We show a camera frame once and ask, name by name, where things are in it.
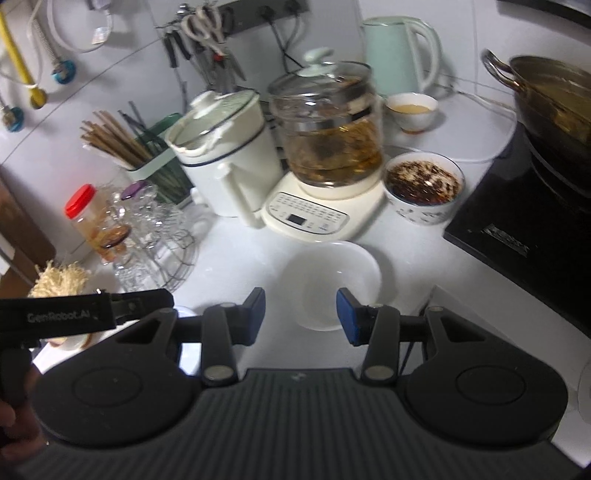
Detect plain white bowl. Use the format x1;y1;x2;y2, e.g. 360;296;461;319
277;241;382;332

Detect metal wire glass rack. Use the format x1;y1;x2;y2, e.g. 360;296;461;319
98;180;197;292

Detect kitchen scissors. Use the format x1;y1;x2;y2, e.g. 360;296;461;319
180;2;246;82

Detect glass health kettle with base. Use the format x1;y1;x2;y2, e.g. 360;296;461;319
262;47;385;243

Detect bowl of chili flakes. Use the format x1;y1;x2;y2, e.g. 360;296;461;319
382;151;466;226

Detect red lid glass jar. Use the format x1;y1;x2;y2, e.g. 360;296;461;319
64;184;130;264

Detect black wall power strip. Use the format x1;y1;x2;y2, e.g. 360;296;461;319
215;0;310;35

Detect steel cooking pot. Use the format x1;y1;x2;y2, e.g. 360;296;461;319
481;48;591;195

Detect yellow gas hose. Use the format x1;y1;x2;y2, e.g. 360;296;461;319
0;8;48;110

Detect green chopstick holder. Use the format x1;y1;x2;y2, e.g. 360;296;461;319
123;113;193;207

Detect black induction cooktop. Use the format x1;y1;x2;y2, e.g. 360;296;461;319
444;126;590;335

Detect person's left hand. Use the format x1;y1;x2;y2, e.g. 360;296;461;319
0;363;47;462

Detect small tea cup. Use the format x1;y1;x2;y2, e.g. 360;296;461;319
386;93;439;134

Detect mint green electric kettle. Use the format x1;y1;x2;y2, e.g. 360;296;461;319
362;16;443;98

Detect white electric cooking pot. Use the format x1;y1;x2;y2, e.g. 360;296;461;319
164;89;283;228

